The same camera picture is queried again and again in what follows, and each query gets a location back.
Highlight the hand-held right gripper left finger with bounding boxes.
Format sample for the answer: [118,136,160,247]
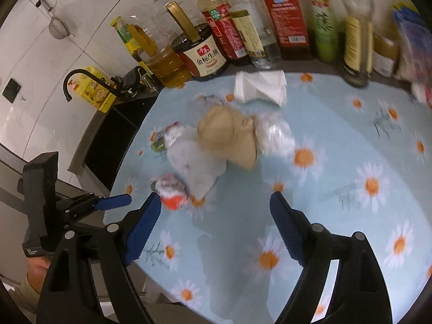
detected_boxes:
[35,192,163,324]

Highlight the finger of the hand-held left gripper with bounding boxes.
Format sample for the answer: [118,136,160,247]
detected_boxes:
[57,194,133,218]
[63,217,110,233]

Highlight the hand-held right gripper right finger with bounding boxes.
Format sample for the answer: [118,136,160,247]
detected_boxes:
[270,191,394,324]

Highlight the white orange snack wrapper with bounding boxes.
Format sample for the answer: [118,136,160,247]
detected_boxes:
[150,173,190,211]

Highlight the grey white plastic bag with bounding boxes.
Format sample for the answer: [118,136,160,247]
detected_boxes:
[167,138,227,198]

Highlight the red green snack wrapper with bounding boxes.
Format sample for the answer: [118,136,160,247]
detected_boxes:
[150,123,184,154]

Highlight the clear plastic wrapper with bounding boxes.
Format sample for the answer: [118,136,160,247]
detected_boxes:
[255,115,296,156]

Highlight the brown paper cone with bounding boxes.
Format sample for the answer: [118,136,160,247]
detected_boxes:
[197,105,259,170]

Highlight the white tissue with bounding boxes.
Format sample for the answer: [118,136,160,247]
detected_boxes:
[234,70,287,106]

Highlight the person's left forearm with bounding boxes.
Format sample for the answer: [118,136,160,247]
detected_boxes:
[20,256,52,311]

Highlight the black sink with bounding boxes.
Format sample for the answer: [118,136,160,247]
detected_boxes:
[83,98,159,190]

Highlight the daisy print blue tablecloth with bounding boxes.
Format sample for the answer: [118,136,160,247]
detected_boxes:
[110,69,432,324]

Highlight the yellow detergent bottle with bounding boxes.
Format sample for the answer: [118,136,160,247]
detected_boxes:
[72,66,117,113]

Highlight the black sink accessory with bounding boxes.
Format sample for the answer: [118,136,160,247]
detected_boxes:
[120,67,149,90]

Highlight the black faucet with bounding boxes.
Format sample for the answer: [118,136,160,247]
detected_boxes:
[63,68,152,102]

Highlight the large clear cooking oil bottle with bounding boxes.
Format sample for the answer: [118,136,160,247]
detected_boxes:
[130,0,196,90]

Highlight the metal strainer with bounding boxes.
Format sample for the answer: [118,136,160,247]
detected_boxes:
[49,17,75,40]

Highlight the small yellow-green bottle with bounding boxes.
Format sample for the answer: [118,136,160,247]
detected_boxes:
[111,16,142,63]

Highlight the dark soy sauce jug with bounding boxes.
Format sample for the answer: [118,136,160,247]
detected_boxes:
[165,2,228,80]

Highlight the clear bottle olive label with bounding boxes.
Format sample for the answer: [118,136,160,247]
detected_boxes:
[226,0,282,70]

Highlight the tan label jar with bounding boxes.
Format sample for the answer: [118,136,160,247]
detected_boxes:
[371,23,400,76]

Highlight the clear bottle yellow label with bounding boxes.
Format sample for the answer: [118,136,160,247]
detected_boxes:
[339,0,375,88]

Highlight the green label bottle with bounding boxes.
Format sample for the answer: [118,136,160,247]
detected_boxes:
[302,0,340,62]

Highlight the dark bottle red label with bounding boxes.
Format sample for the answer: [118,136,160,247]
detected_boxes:
[260,0,313,59]

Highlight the tall red label sauce bottle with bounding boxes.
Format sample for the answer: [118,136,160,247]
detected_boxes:
[189,0,250,66]

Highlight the blue white packet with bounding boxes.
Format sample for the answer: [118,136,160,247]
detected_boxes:
[391,3,432,105]

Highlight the black wall socket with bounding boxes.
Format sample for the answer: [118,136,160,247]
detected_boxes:
[2,78,21,103]

